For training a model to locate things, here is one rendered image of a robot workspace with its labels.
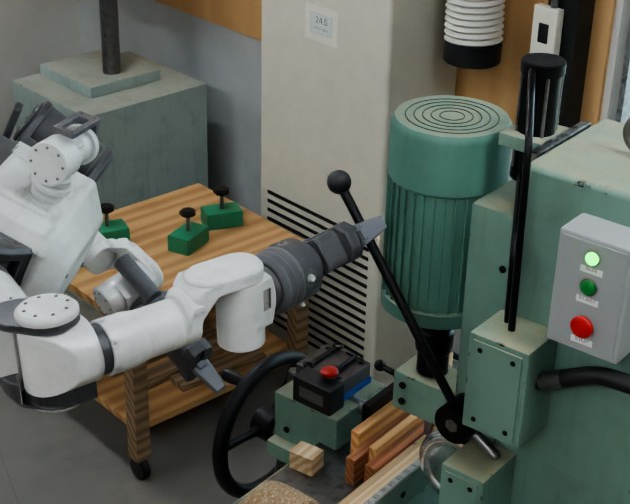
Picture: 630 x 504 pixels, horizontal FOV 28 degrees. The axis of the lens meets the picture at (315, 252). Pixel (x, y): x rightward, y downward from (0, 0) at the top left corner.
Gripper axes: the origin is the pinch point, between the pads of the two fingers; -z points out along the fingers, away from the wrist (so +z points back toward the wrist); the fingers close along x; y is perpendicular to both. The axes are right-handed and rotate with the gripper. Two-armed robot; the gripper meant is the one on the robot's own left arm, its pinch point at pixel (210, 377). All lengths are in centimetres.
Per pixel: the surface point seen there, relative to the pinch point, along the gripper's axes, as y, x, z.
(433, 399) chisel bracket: 16.7, 29.9, -31.8
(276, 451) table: -1.2, 5.1, -18.5
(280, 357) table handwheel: 11.2, 3.3, -5.7
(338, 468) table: 1.9, 15.8, -28.8
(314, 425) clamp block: 4.5, 13.1, -20.5
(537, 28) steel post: 132, -37, 28
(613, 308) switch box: 23, 78, -43
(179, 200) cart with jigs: 62, -125, 79
